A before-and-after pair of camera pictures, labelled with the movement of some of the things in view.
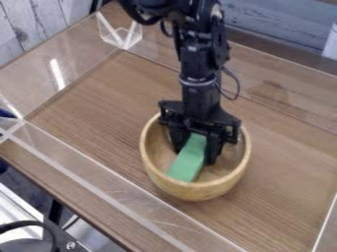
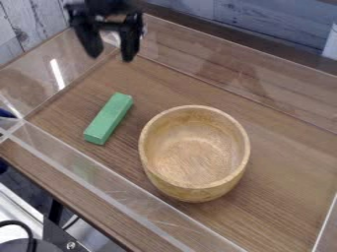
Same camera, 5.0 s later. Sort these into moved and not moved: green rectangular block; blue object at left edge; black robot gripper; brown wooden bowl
Moved: green rectangular block; black robot gripper
Not moved: brown wooden bowl; blue object at left edge
